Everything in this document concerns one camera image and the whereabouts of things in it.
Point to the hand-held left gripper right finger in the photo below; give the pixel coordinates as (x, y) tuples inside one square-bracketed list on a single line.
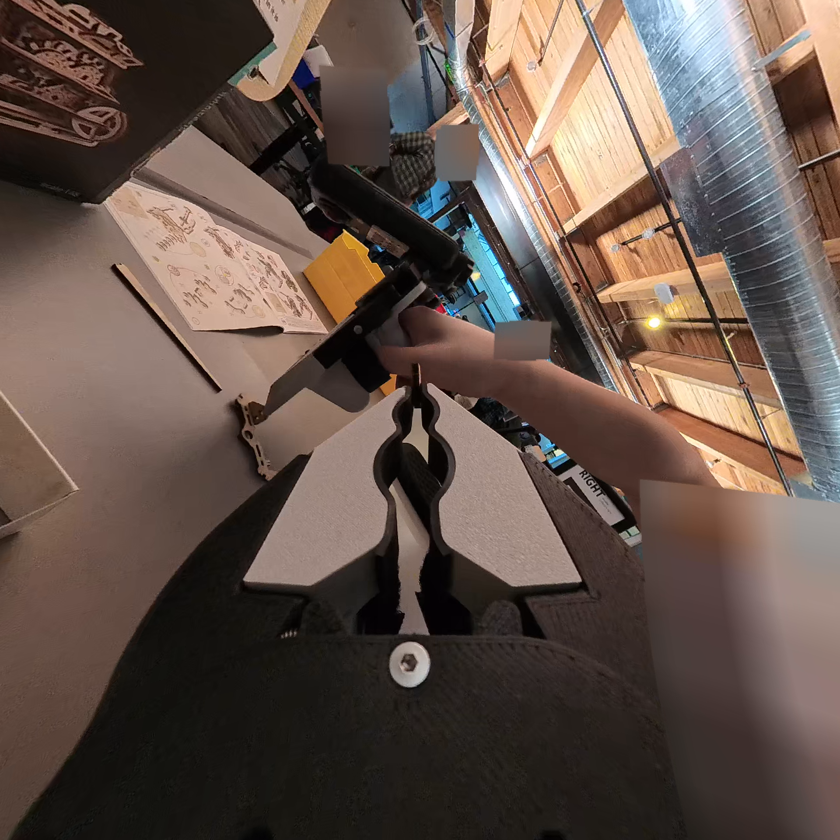
[(512, 525)]

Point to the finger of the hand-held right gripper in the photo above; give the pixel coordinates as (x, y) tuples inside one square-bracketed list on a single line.
[(302, 384)]

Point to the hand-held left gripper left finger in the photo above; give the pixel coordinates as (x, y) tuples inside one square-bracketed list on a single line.
[(321, 525)]

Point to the wooden model part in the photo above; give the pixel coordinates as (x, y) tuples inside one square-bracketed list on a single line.
[(249, 420)]

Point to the person's right forearm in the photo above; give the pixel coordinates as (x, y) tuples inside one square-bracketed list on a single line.
[(590, 420)]

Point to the black model kit box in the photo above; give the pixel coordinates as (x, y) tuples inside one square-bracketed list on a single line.
[(164, 98)]

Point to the person's right hand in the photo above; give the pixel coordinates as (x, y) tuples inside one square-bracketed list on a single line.
[(446, 348)]

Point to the yellow plastic bin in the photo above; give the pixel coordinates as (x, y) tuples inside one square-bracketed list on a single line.
[(334, 275)]

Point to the thin wooden strip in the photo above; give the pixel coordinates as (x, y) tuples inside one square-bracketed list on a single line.
[(164, 325)]

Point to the assembly instruction booklet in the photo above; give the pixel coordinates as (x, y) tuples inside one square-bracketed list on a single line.
[(197, 262)]

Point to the blue plastic bin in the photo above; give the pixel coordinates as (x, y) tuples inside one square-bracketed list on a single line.
[(305, 73)]

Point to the beige sheet holder board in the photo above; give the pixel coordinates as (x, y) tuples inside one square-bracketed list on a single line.
[(289, 59)]

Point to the white cardboard tray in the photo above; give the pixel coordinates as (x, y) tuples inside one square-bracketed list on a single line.
[(26, 459)]

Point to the silver air duct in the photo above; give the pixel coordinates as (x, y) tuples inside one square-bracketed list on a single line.
[(754, 197)]

